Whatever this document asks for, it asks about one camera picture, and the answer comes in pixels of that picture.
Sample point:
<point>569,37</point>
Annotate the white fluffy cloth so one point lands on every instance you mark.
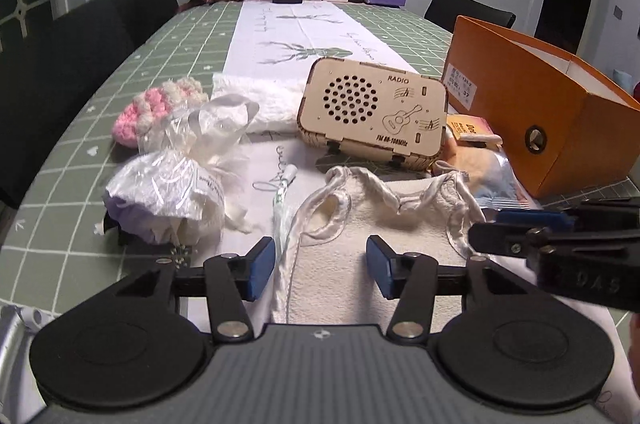
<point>270,104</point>

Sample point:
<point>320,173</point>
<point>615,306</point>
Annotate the orange cardboard box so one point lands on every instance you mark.
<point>510,84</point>

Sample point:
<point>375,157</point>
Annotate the black chair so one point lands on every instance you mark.
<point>465,7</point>
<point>145,4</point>
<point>60,94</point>

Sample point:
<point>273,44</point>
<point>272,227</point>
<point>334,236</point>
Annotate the white towel with satin trim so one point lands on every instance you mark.
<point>345,274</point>

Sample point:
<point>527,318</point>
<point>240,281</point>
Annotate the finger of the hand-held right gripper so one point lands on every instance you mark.
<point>500,238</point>
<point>535,219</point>

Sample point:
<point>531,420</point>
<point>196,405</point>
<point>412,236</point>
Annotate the clear wrapped white tube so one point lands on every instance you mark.
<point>282,199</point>

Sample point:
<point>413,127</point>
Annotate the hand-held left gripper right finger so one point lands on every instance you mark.
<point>380,266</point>

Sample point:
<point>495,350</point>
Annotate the green and white tablecloth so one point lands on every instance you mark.
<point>150,74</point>

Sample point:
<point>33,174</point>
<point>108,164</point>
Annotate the wall switch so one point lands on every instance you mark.
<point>618,12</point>

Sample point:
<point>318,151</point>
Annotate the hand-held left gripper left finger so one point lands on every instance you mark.
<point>261,266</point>

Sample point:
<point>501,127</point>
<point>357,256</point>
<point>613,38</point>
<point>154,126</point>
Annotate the plastic flower bouquet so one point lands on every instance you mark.
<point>165,189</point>

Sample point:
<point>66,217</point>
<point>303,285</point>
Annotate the pink and white knitted pouch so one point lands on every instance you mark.
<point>145,109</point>

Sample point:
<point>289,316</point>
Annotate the person's right forearm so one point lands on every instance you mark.
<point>636,354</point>

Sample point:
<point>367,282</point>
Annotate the orange snack packet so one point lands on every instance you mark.
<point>480,164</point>

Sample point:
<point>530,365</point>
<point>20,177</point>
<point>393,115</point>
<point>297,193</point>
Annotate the wooden radio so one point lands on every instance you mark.
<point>370,109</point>

